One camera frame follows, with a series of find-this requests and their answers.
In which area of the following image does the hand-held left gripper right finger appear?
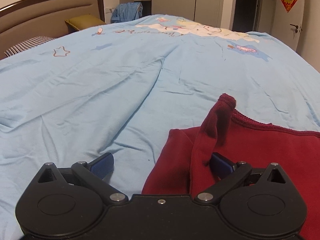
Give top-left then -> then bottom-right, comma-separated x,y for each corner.
194,152 -> 288,204

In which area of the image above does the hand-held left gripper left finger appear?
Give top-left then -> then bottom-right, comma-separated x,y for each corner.
37,152 -> 129,204

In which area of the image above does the dark red long-sleeved sweater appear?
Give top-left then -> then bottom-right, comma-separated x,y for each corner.
141,93 -> 320,240

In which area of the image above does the blue clothes heap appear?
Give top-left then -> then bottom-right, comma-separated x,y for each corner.
111,2 -> 144,24

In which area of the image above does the light blue printed blanket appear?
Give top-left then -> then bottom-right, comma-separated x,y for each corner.
0,14 -> 320,205

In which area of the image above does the houndstooth pillow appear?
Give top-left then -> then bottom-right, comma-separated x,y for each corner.
4,36 -> 57,58

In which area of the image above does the white room door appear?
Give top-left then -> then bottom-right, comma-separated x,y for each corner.
272,0 -> 311,56

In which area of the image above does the olive green pillow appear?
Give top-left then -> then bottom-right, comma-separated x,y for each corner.
65,15 -> 107,33

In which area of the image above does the padded bed headboard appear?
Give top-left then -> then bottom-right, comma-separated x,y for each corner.
0,0 -> 106,60

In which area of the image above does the grey built-in wardrobe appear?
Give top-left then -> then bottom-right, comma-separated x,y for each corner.
119,0 -> 237,32

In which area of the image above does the doorway frame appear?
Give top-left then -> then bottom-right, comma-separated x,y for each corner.
231,0 -> 265,33

